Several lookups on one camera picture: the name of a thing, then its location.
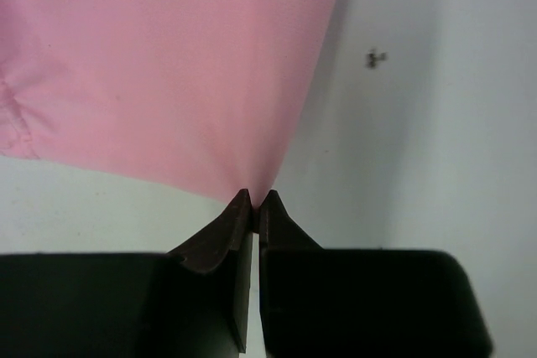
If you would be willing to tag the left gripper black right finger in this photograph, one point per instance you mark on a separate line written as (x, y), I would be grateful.
(317, 302)

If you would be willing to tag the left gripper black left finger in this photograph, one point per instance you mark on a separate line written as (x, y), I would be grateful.
(189, 302)

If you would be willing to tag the pink t shirt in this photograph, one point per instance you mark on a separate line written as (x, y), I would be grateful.
(202, 95)

